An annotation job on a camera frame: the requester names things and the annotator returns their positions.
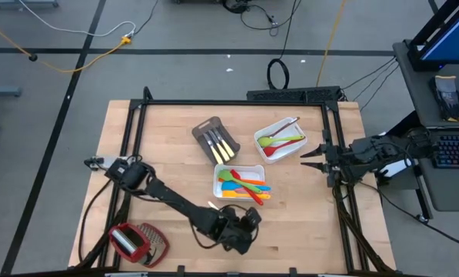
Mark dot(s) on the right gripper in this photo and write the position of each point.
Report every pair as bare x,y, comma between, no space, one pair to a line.
338,161

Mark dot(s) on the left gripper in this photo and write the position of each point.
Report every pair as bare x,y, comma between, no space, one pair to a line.
233,234

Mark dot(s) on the yellow silicone spatula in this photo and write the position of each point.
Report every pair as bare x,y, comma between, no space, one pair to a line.
229,194

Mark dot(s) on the red silicone spatula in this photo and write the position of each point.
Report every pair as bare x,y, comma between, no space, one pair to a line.
254,198

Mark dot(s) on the thin brown utensil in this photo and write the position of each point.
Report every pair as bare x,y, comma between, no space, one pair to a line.
287,127

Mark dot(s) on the pink silicone spatula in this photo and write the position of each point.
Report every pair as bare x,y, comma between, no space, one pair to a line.
241,190

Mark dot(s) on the blue silicone spatula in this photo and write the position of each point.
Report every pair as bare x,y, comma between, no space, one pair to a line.
228,186

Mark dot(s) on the orange silicone spatula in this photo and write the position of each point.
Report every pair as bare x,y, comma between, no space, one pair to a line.
258,181

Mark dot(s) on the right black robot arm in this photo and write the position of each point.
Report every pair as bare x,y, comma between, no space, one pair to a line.
383,152

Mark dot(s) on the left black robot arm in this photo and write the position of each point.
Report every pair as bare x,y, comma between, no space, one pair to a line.
175,201

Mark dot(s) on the white plastic bin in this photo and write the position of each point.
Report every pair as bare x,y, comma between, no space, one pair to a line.
252,170
290,152

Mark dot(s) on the red metal box grater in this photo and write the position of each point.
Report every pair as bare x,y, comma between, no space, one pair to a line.
158,242

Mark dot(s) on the white paper sheet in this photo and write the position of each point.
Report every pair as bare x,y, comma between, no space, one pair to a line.
400,167

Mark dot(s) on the grey translucent plastic bin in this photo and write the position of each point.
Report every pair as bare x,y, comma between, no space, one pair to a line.
200,132

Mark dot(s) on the black computer desk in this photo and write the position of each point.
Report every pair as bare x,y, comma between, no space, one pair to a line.
417,96

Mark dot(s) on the black backlit keyboard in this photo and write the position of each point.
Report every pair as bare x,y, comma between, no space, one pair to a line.
458,152

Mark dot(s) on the black grey work glove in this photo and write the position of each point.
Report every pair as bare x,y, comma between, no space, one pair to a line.
446,96

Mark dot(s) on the computer monitor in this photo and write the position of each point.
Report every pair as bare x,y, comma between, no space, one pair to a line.
452,38

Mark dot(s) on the black floor puck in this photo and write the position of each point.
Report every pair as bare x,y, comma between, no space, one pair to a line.
33,57

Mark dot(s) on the grey cart base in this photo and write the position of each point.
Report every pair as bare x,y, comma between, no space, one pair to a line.
2,91

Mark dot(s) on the black aluminium table frame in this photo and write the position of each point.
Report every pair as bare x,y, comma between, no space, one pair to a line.
233,102

